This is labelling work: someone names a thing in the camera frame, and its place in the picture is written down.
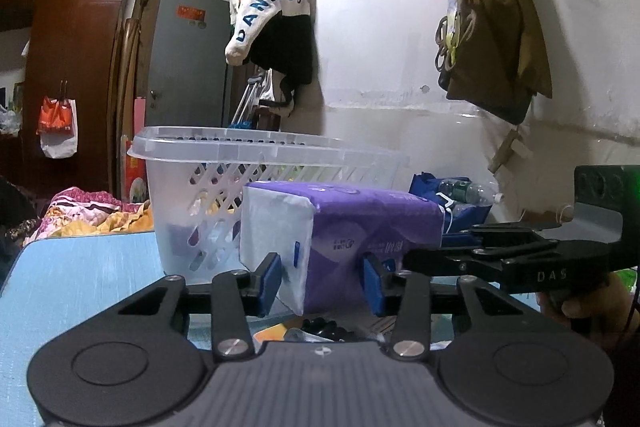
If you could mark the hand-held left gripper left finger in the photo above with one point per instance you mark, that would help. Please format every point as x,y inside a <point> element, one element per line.
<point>270,283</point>

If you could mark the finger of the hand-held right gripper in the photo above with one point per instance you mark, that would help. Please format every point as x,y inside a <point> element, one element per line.
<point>450,263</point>
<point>505,234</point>

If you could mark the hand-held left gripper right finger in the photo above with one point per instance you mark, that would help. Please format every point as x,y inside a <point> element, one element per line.
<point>375,286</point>

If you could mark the purple tissue pack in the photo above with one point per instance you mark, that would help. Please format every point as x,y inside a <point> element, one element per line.
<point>360,217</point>

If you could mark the clear plastic basket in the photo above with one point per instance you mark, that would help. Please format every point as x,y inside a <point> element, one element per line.
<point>180,207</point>

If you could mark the small black objects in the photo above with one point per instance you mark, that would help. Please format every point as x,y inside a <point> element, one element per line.
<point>327,328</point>

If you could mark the person's right hand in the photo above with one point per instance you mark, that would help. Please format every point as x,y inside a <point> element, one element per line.
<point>580,307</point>

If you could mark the clear plastic water bottle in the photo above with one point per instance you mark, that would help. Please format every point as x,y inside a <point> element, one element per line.
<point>470,192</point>

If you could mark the blue bag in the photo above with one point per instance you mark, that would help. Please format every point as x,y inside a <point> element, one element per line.
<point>425,189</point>

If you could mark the red poster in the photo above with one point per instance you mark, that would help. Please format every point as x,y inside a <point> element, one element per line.
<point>136,167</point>

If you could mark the olive hanging bag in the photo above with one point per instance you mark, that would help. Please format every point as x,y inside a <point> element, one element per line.
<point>500,57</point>

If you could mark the metal crutches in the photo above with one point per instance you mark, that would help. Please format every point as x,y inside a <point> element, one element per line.
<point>245,102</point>

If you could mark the floral blanket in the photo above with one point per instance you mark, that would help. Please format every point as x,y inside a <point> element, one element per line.
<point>85,212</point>

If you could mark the black hanging garment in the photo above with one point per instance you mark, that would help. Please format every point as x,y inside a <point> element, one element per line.
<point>290,52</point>

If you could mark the grey door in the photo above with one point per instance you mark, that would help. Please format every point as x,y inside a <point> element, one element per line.
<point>190,57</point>

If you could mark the leaning wooden boards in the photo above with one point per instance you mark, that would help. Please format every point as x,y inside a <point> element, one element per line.
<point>125,72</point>

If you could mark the dark cloth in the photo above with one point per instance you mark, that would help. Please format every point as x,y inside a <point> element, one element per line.
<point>12,217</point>

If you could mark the orange and white plastic bag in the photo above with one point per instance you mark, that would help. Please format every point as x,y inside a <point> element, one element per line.
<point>57,122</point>

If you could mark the brown wooden wardrobe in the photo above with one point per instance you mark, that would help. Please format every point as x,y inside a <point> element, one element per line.
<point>70,47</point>

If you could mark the wooden wall bracket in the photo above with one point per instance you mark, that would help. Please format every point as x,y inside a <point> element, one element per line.
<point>507,147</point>

